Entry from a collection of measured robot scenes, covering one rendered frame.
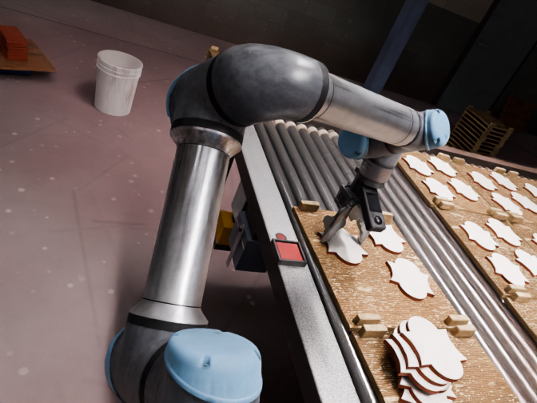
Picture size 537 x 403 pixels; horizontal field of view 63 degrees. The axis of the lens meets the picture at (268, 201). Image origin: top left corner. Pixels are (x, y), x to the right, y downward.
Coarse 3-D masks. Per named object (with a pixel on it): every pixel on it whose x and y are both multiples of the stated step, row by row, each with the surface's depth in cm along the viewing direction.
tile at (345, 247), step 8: (320, 232) 116; (336, 232) 119; (344, 232) 120; (336, 240) 116; (344, 240) 117; (352, 240) 118; (328, 248) 111; (336, 248) 113; (344, 248) 114; (352, 248) 115; (360, 248) 117; (336, 256) 111; (344, 256) 111; (352, 256) 112; (360, 256) 114; (352, 264) 110
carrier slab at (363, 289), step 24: (312, 216) 123; (312, 240) 114; (336, 264) 109; (360, 264) 113; (384, 264) 117; (336, 288) 102; (360, 288) 105; (384, 288) 108; (432, 288) 116; (360, 312) 98; (384, 312) 101; (408, 312) 104; (432, 312) 108; (456, 312) 111
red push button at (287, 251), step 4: (276, 244) 108; (280, 244) 109; (284, 244) 109; (288, 244) 110; (292, 244) 110; (280, 248) 108; (284, 248) 108; (288, 248) 109; (292, 248) 109; (296, 248) 110; (280, 252) 106; (284, 252) 107; (288, 252) 107; (292, 252) 108; (296, 252) 108; (280, 256) 105; (284, 256) 106; (288, 256) 106; (292, 256) 107; (296, 256) 107; (300, 256) 108; (300, 260) 107
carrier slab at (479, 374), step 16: (352, 336) 92; (384, 336) 95; (448, 336) 102; (368, 352) 90; (384, 352) 91; (464, 352) 100; (480, 352) 102; (368, 368) 86; (384, 368) 88; (464, 368) 96; (480, 368) 98; (384, 384) 84; (464, 384) 92; (480, 384) 94; (496, 384) 95; (384, 400) 82; (464, 400) 88; (480, 400) 90; (496, 400) 92; (512, 400) 93
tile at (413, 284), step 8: (392, 264) 116; (400, 264) 117; (408, 264) 119; (392, 272) 113; (400, 272) 114; (408, 272) 116; (416, 272) 117; (392, 280) 110; (400, 280) 111; (408, 280) 113; (416, 280) 114; (424, 280) 115; (400, 288) 110; (408, 288) 110; (416, 288) 111; (424, 288) 112; (408, 296) 108; (416, 296) 108; (424, 296) 110; (432, 296) 112
